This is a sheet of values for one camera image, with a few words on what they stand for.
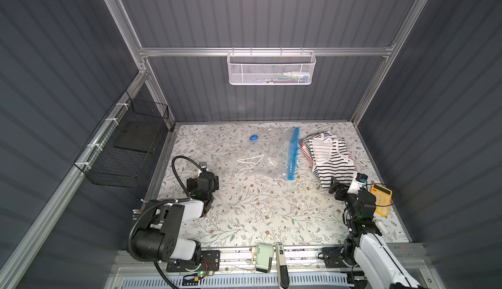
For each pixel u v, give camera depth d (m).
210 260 0.73
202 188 0.73
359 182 0.72
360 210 0.64
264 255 0.70
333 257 0.74
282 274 0.67
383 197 0.89
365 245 0.59
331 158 0.96
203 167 0.80
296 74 0.91
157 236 0.43
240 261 0.75
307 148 1.02
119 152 0.73
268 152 1.06
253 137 1.11
